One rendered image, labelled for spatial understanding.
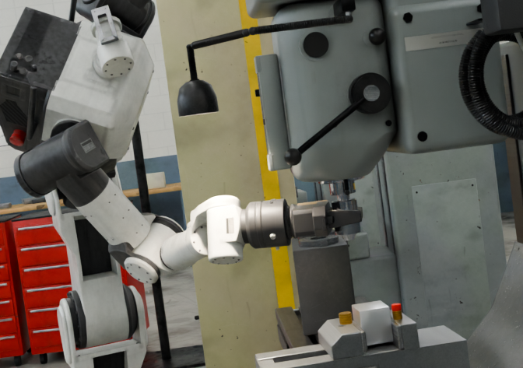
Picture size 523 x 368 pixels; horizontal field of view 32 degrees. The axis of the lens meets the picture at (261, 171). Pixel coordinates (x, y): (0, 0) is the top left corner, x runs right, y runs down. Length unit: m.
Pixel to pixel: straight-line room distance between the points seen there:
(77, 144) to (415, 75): 0.66
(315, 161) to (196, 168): 1.81
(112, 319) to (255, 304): 1.29
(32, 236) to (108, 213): 4.47
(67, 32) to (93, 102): 0.19
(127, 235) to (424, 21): 0.74
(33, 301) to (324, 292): 4.54
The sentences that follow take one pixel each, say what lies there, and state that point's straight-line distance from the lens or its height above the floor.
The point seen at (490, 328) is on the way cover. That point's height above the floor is 0.96.
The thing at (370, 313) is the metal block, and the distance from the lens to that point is 1.56.
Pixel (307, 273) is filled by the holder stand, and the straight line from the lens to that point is 1.99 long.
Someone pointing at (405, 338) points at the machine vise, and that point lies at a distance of 1.55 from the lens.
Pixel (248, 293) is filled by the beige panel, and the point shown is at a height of 0.80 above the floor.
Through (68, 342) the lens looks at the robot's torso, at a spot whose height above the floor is 0.97.
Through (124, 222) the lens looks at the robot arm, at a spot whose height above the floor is 1.26.
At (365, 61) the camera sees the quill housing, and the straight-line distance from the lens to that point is 1.61.
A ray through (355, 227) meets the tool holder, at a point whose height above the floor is 1.22.
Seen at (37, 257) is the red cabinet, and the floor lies 0.74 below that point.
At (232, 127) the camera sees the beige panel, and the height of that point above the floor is 1.43.
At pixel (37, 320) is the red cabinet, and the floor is 0.31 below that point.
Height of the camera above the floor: 1.43
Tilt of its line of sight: 3 degrees down
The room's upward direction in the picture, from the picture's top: 7 degrees counter-clockwise
